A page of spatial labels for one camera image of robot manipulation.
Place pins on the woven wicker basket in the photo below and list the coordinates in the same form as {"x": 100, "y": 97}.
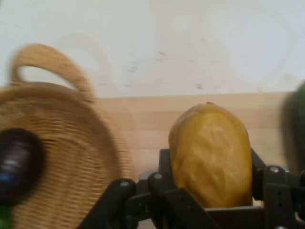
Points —
{"x": 71, "y": 148}

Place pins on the dark green cucumber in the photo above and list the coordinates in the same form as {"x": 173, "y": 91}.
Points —
{"x": 295, "y": 128}

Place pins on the yellow mango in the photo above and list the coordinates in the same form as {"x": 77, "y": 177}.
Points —
{"x": 212, "y": 155}

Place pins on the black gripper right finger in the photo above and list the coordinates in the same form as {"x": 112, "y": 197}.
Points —
{"x": 278, "y": 195}

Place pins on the wooden cutting board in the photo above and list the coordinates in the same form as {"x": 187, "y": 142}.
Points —
{"x": 147, "y": 119}

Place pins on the purple red onion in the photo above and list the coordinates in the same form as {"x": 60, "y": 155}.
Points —
{"x": 19, "y": 164}

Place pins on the green bell pepper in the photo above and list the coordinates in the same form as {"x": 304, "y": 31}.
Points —
{"x": 4, "y": 218}

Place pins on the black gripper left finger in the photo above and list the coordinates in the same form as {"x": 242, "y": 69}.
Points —
{"x": 152, "y": 198}

